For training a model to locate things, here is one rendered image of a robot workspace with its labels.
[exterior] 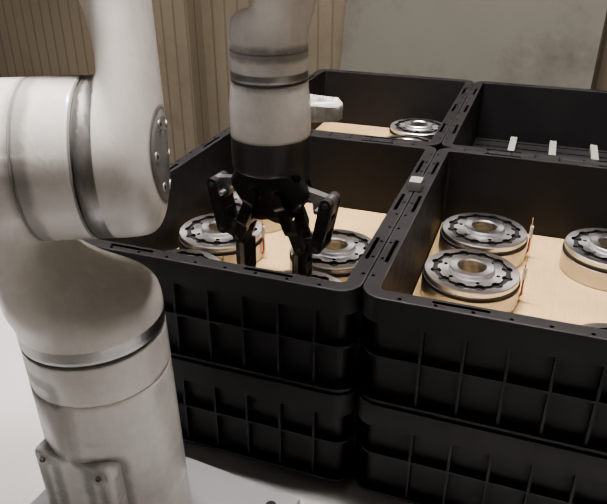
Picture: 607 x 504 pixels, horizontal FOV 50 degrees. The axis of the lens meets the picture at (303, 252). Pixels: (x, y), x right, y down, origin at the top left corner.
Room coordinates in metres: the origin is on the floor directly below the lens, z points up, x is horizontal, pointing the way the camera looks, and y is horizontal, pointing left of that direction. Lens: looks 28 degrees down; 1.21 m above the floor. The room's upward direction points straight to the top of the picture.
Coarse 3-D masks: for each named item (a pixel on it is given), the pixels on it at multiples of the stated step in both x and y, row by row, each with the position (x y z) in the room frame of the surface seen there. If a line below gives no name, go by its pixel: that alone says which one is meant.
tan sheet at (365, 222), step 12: (312, 216) 0.83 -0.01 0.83; (348, 216) 0.83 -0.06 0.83; (360, 216) 0.83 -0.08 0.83; (372, 216) 0.83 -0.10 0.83; (384, 216) 0.83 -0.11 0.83; (312, 228) 0.79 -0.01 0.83; (336, 228) 0.79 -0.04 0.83; (348, 228) 0.79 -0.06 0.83; (360, 228) 0.79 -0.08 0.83; (372, 228) 0.79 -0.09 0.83; (276, 240) 0.76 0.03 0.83; (288, 240) 0.76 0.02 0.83; (264, 252) 0.72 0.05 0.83; (276, 252) 0.72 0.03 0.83; (288, 252) 0.72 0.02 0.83; (264, 264) 0.69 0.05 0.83; (276, 264) 0.69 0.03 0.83; (288, 264) 0.69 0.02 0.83
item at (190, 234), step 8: (200, 216) 0.76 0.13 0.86; (208, 216) 0.76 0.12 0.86; (184, 224) 0.74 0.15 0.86; (192, 224) 0.74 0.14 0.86; (200, 224) 0.74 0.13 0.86; (256, 224) 0.74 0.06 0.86; (184, 232) 0.71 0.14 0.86; (192, 232) 0.71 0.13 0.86; (200, 232) 0.71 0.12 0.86; (256, 232) 0.71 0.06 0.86; (184, 240) 0.69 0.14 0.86; (192, 240) 0.69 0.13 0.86; (200, 240) 0.70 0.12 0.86; (208, 240) 0.69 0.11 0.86; (216, 240) 0.69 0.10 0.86; (224, 240) 0.69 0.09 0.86; (232, 240) 0.69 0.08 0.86; (256, 240) 0.70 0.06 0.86; (192, 248) 0.68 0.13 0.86; (200, 248) 0.68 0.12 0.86; (208, 248) 0.67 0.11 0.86; (216, 248) 0.67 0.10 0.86; (224, 248) 0.67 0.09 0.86; (232, 248) 0.68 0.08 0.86
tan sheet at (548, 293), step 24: (528, 240) 0.76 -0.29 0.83; (552, 240) 0.76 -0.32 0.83; (528, 264) 0.69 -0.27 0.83; (552, 264) 0.69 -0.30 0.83; (528, 288) 0.64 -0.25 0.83; (552, 288) 0.64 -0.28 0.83; (576, 288) 0.64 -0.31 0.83; (528, 312) 0.59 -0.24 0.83; (552, 312) 0.59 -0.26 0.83; (576, 312) 0.59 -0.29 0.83; (600, 312) 0.59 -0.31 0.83
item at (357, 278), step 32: (192, 160) 0.79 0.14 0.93; (384, 224) 0.59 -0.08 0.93; (128, 256) 0.53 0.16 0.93; (160, 256) 0.52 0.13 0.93; (192, 256) 0.52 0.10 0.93; (224, 288) 0.50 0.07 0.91; (256, 288) 0.49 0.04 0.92; (288, 288) 0.48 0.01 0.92; (320, 288) 0.47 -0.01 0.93; (352, 288) 0.47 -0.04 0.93
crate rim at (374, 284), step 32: (512, 160) 0.79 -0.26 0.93; (544, 160) 0.78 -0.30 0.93; (416, 192) 0.67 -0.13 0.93; (384, 256) 0.52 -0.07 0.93; (384, 320) 0.45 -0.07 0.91; (416, 320) 0.44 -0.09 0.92; (448, 320) 0.43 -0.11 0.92; (480, 320) 0.42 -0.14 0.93; (512, 320) 0.42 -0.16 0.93; (544, 320) 0.42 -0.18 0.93; (544, 352) 0.41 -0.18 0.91; (576, 352) 0.40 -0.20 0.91
